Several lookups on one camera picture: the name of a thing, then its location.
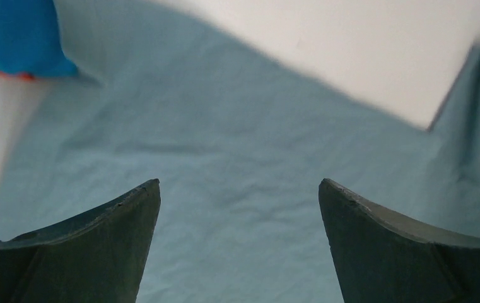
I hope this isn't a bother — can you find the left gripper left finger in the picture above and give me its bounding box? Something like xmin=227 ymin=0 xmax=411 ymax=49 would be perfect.
xmin=0 ymin=179 xmax=161 ymax=302

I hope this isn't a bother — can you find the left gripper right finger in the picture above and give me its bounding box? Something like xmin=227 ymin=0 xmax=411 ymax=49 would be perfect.
xmin=319 ymin=179 xmax=480 ymax=302

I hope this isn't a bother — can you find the grey-blue t-shirt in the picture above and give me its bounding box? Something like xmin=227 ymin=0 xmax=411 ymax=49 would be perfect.
xmin=0 ymin=1 xmax=480 ymax=302

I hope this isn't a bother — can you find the folded orange t-shirt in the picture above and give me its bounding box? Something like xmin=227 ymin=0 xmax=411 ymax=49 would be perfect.
xmin=0 ymin=71 xmax=35 ymax=81

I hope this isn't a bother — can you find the folded blue t-shirt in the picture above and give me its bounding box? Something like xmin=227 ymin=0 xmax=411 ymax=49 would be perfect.
xmin=0 ymin=0 xmax=77 ymax=78

